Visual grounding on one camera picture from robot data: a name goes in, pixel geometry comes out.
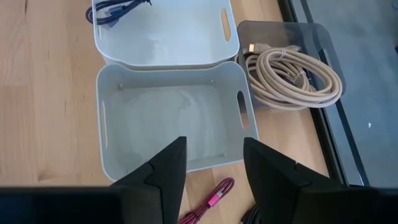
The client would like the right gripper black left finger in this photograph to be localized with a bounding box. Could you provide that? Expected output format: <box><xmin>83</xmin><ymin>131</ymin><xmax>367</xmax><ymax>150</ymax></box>
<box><xmin>0</xmin><ymin>136</ymin><xmax>188</xmax><ymax>224</ymax></box>

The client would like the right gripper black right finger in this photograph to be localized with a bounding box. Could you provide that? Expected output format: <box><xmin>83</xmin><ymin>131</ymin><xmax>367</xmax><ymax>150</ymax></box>
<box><xmin>243</xmin><ymin>137</ymin><xmax>398</xmax><ymax>224</ymax></box>

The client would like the black cable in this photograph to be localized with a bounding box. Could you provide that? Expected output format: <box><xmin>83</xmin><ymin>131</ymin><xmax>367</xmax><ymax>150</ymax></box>
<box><xmin>241</xmin><ymin>205</ymin><xmax>261</xmax><ymax>224</ymax></box>

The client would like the red braided usb cable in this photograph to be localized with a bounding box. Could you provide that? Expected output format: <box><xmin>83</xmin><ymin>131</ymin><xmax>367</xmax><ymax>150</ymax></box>
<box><xmin>177</xmin><ymin>177</ymin><xmax>236</xmax><ymax>224</ymax></box>

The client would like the beige cable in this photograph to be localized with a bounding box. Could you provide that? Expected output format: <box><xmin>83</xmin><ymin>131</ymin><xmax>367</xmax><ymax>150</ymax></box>
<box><xmin>238</xmin><ymin>42</ymin><xmax>343</xmax><ymax>111</ymax></box>

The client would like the purple braided usb cable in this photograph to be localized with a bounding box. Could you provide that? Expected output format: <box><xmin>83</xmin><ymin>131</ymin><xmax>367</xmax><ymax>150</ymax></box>
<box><xmin>85</xmin><ymin>0</ymin><xmax>153</xmax><ymax>26</ymax></box>

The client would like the grey plastic bin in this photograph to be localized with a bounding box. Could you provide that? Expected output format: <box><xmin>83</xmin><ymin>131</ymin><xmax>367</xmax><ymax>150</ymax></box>
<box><xmin>95</xmin><ymin>61</ymin><xmax>259</xmax><ymax>182</ymax></box>

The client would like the white plastic bin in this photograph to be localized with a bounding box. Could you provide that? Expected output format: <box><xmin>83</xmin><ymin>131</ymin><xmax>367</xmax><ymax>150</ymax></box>
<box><xmin>91</xmin><ymin>0</ymin><xmax>240</xmax><ymax>71</ymax></box>

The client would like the dark smoked plastic bin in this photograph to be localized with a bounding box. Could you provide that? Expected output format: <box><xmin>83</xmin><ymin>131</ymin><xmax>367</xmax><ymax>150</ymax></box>
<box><xmin>236</xmin><ymin>20</ymin><xmax>346</xmax><ymax>110</ymax></box>

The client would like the black aluminium table frame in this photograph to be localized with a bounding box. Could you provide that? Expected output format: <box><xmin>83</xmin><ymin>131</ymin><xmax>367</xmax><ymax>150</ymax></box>
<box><xmin>276</xmin><ymin>0</ymin><xmax>371</xmax><ymax>187</ymax></box>

